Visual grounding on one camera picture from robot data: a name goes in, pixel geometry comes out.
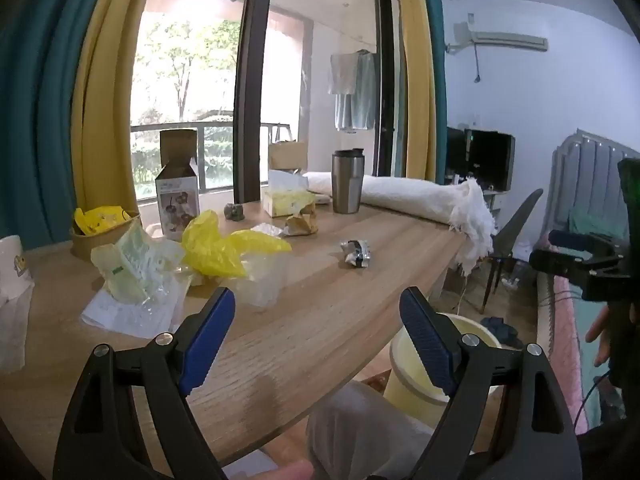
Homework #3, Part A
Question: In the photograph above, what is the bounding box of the small yellow printed bag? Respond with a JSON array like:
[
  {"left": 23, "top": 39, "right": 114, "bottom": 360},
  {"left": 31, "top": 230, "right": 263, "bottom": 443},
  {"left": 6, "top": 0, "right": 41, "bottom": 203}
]
[{"left": 74, "top": 205, "right": 132, "bottom": 236}]

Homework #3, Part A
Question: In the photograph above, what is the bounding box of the yellow plastic bag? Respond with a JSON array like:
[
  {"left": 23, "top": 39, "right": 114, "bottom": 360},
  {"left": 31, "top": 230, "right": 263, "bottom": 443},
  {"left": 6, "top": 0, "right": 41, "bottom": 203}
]
[{"left": 181, "top": 210, "right": 293, "bottom": 278}]

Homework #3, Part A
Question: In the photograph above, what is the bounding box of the black computer case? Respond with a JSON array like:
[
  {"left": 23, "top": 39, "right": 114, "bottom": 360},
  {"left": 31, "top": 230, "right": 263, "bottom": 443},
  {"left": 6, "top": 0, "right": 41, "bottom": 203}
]
[{"left": 465, "top": 130, "right": 516, "bottom": 191}]

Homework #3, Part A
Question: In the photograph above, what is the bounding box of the grey chair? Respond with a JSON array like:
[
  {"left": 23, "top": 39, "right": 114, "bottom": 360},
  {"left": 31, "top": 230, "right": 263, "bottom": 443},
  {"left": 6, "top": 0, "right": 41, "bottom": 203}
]
[{"left": 480, "top": 188, "right": 544, "bottom": 313}]

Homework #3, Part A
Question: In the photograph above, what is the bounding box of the white product box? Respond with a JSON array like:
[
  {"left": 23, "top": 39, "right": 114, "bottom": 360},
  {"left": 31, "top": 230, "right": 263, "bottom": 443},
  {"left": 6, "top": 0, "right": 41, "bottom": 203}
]
[{"left": 155, "top": 129, "right": 201, "bottom": 236}]

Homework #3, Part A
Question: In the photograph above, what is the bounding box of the teal curtain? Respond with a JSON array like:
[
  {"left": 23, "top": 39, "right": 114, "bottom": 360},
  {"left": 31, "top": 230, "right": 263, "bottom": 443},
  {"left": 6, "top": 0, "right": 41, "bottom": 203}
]
[
  {"left": 0, "top": 0, "right": 126, "bottom": 251},
  {"left": 420, "top": 0, "right": 449, "bottom": 183}
]

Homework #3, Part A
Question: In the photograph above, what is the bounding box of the green cloth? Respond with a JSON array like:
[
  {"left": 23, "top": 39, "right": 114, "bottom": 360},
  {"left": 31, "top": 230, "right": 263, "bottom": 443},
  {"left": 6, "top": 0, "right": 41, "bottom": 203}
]
[{"left": 570, "top": 209, "right": 627, "bottom": 241}]

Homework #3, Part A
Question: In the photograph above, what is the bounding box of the brown kraft pouch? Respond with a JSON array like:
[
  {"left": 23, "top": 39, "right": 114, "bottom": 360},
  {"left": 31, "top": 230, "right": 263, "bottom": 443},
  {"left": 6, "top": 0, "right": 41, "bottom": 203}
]
[{"left": 268, "top": 140, "right": 308, "bottom": 173}]

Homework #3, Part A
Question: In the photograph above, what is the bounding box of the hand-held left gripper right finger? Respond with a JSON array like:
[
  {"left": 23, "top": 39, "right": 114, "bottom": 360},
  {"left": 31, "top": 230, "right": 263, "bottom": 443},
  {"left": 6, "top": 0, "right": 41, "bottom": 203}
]
[{"left": 399, "top": 286, "right": 583, "bottom": 480}]

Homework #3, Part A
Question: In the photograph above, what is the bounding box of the black monitor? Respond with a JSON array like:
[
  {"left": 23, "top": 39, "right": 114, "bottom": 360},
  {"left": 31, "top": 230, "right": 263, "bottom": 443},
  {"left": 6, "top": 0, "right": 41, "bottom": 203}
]
[{"left": 445, "top": 127, "right": 469, "bottom": 183}]

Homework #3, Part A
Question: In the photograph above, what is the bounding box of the steel tumbler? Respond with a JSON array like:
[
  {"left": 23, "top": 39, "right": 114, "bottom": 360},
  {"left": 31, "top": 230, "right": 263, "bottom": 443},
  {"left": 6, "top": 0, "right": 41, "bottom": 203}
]
[{"left": 331, "top": 148, "right": 366, "bottom": 215}]

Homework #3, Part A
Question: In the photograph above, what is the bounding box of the hanging white shirt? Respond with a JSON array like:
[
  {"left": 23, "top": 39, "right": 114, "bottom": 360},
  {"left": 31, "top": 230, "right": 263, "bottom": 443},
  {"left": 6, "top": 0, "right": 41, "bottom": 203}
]
[{"left": 329, "top": 52, "right": 359, "bottom": 96}]

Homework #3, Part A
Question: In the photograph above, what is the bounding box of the black door frame post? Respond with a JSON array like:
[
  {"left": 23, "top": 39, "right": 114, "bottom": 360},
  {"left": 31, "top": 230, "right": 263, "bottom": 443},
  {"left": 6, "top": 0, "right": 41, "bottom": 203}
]
[
  {"left": 375, "top": 0, "right": 403, "bottom": 177},
  {"left": 232, "top": 0, "right": 281, "bottom": 202}
]

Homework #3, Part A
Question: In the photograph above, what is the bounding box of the person's right hand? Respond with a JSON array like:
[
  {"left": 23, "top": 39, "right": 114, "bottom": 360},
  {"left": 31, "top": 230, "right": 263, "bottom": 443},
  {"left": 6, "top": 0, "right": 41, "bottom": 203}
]
[{"left": 585, "top": 305, "right": 613, "bottom": 369}]

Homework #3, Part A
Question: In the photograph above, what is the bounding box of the person's black top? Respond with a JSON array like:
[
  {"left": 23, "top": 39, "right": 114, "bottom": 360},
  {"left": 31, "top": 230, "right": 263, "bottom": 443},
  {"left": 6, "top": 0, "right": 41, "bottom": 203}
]
[{"left": 575, "top": 407, "right": 640, "bottom": 480}]

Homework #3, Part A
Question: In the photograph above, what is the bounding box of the white fringed blanket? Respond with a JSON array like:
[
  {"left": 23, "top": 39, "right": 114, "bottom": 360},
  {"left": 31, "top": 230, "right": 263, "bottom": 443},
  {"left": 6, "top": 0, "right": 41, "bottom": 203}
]
[{"left": 300, "top": 171, "right": 498, "bottom": 276}]

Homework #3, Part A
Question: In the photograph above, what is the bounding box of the yellow tissue box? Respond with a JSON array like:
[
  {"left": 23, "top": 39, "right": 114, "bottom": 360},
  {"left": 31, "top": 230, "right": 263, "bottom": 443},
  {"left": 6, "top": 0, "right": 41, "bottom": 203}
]
[{"left": 262, "top": 170, "right": 318, "bottom": 217}]

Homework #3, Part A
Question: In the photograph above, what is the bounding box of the hanging light blue garment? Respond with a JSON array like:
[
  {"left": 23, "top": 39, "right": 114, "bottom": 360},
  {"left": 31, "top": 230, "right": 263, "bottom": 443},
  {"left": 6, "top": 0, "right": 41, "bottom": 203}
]
[{"left": 334, "top": 51, "right": 377, "bottom": 133}]

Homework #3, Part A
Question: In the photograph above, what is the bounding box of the person's left hand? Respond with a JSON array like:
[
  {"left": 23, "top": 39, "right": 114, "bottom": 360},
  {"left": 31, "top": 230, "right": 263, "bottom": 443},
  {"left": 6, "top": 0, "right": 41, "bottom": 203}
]
[{"left": 272, "top": 461, "right": 315, "bottom": 480}]

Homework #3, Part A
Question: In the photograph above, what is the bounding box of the grey bed headboard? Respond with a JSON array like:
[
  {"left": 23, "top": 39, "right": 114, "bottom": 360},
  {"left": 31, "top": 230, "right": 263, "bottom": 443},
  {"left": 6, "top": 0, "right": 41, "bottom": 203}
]
[{"left": 550, "top": 128, "right": 640, "bottom": 251}]

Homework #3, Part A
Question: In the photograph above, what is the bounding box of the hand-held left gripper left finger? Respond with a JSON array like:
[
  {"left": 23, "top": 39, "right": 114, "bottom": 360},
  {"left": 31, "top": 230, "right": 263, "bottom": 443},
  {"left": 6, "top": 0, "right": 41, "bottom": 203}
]
[{"left": 52, "top": 287, "right": 236, "bottom": 480}]

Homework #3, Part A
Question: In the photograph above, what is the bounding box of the clear green-print plastic package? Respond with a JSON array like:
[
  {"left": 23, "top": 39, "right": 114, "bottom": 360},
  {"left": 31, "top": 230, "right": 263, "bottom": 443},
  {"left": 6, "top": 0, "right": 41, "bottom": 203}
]
[{"left": 91, "top": 220, "right": 193, "bottom": 306}]

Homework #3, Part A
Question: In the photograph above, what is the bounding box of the brown paper bowl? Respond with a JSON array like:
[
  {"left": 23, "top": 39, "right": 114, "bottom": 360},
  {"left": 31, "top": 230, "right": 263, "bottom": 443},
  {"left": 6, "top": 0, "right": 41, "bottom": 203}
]
[{"left": 70, "top": 210, "right": 142, "bottom": 261}]

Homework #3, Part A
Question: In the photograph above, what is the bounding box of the cream plastic bucket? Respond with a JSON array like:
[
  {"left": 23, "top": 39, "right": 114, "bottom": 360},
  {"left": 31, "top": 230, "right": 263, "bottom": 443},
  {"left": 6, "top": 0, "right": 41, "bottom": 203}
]
[{"left": 384, "top": 312, "right": 502, "bottom": 423}]

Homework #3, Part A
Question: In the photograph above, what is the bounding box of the balcony railing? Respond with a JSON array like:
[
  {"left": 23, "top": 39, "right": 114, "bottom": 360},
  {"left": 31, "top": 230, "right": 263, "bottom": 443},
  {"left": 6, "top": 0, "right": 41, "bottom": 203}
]
[{"left": 131, "top": 120, "right": 301, "bottom": 191}]

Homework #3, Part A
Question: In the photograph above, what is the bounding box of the brown paper bag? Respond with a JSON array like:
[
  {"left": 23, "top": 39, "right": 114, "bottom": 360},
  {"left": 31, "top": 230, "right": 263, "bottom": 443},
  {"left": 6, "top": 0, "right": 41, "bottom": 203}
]
[{"left": 284, "top": 208, "right": 319, "bottom": 237}]

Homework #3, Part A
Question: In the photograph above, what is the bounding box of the clear plastic cup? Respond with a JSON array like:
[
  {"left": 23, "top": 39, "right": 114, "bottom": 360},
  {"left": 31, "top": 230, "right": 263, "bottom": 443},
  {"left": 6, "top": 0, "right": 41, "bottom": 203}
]
[{"left": 232, "top": 252, "right": 291, "bottom": 308}]

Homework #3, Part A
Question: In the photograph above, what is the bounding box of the white air conditioner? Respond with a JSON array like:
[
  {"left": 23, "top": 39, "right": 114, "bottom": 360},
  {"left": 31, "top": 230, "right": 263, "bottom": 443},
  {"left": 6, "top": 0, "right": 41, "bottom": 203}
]
[{"left": 452, "top": 20, "right": 549, "bottom": 53}]

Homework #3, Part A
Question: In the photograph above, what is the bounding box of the yellow curtain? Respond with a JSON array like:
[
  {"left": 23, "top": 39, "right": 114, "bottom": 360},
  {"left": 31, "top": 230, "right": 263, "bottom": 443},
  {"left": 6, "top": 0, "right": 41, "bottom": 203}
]
[
  {"left": 70, "top": 0, "right": 161, "bottom": 216},
  {"left": 392, "top": 0, "right": 438, "bottom": 181}
]

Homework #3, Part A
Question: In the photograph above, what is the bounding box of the dark blue slipper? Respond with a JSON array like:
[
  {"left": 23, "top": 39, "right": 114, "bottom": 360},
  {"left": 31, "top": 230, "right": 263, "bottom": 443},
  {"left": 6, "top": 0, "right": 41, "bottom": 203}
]
[{"left": 480, "top": 316, "right": 523, "bottom": 348}]

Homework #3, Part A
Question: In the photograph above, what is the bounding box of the white cup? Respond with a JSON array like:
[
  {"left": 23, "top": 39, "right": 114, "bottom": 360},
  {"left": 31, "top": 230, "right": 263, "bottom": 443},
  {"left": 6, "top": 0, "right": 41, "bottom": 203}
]
[{"left": 0, "top": 234, "right": 36, "bottom": 303}]

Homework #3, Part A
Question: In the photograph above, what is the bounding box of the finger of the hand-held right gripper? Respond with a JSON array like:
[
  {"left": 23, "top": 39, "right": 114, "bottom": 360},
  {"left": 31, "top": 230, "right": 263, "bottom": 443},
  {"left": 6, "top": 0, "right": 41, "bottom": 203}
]
[
  {"left": 547, "top": 230, "right": 618, "bottom": 262},
  {"left": 529, "top": 250, "right": 632, "bottom": 302}
]

